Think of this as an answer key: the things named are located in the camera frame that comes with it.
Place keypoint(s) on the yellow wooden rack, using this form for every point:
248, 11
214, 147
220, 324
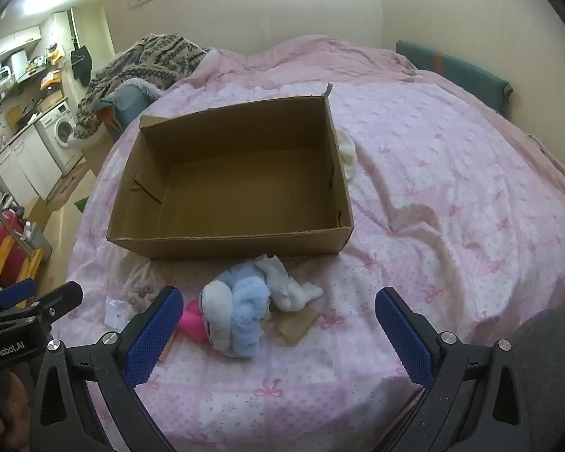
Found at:
21, 263

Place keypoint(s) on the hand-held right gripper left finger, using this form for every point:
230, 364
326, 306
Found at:
153, 334

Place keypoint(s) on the light blue fluffy socks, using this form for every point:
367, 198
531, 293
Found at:
242, 310

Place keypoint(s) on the teal pillow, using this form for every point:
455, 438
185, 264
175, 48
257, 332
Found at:
466, 75

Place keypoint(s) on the clear plastic packet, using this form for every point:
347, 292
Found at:
118, 311

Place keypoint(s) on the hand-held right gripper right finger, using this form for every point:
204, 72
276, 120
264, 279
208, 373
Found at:
405, 339

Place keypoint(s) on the grey patterned knit blanket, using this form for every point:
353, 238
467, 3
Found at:
150, 59

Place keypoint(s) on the brown cardboard box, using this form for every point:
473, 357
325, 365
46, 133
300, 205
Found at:
245, 188

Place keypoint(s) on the metal stand pole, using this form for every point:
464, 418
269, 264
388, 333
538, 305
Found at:
7, 221

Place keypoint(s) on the white washing machine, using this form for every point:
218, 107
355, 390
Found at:
63, 132

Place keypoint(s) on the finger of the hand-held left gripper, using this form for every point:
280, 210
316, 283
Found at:
59, 299
16, 292

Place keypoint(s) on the grey blue pillow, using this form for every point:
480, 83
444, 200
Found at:
127, 101

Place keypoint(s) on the person's grey trouser leg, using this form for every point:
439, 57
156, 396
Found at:
551, 376

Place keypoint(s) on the black hanging garment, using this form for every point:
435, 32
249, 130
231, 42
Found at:
81, 63

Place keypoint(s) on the white cloth roll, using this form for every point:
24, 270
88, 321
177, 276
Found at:
292, 287

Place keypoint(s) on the cream white cloth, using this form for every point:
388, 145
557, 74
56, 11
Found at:
347, 150

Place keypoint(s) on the red suitcase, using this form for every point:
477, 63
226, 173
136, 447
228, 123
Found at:
0, 240

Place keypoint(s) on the pink soft item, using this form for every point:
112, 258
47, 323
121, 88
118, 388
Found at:
193, 322

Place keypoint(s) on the white kitchen cabinets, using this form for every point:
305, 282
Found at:
19, 165

